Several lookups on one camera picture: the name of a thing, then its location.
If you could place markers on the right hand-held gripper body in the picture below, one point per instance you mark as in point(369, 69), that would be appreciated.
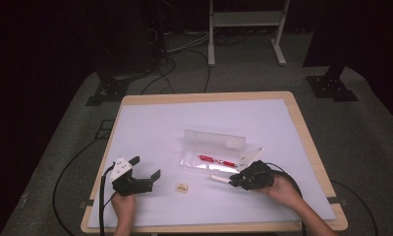
point(258, 175)

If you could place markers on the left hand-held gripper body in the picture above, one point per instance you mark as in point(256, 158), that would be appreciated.
point(121, 168)

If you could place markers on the white pen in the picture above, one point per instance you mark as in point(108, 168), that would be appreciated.
point(219, 178)

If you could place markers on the red pen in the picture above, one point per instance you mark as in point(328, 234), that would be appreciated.
point(217, 161)

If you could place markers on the clear plastic pencil case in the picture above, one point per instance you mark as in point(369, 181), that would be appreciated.
point(214, 147)

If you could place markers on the person's right hand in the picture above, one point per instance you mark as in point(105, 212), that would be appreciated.
point(283, 193)

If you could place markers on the person's left hand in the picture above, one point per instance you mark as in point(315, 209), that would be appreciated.
point(123, 206)

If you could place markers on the small tan eraser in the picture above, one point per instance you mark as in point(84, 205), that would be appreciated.
point(182, 188)

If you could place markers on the black tape strip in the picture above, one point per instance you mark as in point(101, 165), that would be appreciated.
point(337, 200)
point(86, 203)

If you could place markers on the white table mat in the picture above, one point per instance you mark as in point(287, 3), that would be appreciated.
point(184, 124)

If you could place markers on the black stand base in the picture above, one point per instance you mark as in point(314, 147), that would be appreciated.
point(330, 87)
point(109, 90)

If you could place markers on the wooden table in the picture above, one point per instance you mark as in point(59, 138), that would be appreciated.
point(204, 96)

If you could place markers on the white metal frame stand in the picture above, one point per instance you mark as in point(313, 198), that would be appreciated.
point(247, 19)

